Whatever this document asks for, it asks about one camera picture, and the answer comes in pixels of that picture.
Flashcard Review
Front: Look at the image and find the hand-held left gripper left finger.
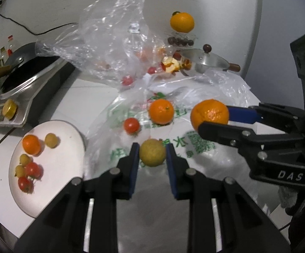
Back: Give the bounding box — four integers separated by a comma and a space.
14, 142, 140, 253

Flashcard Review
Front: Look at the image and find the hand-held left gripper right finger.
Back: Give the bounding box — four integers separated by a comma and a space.
166, 144, 292, 253

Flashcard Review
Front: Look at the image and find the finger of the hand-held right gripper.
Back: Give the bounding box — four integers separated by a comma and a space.
227, 102, 305, 133
198, 121, 305, 162

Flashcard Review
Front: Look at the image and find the large orange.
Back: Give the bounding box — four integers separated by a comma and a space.
190, 99, 230, 132

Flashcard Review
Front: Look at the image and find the white round plate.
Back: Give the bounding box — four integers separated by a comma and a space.
8, 120, 87, 218

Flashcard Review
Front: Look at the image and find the red cherry tomato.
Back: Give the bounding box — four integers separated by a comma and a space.
18, 176, 34, 193
123, 118, 140, 134
25, 163, 44, 179

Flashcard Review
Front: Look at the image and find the person's right forearm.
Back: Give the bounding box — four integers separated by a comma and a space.
278, 186, 305, 243

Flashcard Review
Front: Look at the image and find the green printed plastic bag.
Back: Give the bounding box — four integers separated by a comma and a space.
85, 70, 277, 217

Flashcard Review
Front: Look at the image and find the medium orange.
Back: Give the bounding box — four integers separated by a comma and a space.
148, 99, 174, 125

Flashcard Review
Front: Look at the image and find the steel pot lid brown knob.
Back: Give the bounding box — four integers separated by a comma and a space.
180, 43, 228, 67

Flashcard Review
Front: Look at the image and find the small orange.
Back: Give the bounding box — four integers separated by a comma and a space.
22, 134, 41, 155

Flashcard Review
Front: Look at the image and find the orange with stem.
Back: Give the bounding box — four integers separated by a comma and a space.
170, 11, 195, 33

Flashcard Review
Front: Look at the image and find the induction cooker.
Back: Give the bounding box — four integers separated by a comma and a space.
0, 55, 75, 128

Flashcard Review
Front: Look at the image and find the clear plastic bag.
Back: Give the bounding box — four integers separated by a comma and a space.
35, 0, 174, 93

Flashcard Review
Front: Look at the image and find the red capped bottle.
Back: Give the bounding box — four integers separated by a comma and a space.
6, 35, 15, 56

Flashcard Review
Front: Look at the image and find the steel pot with wooden handle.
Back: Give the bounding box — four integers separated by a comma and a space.
195, 58, 241, 74

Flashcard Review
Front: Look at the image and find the black wok with wooden handle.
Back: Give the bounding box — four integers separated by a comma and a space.
0, 42, 61, 91

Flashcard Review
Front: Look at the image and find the black power cable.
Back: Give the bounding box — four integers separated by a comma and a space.
0, 1, 78, 35

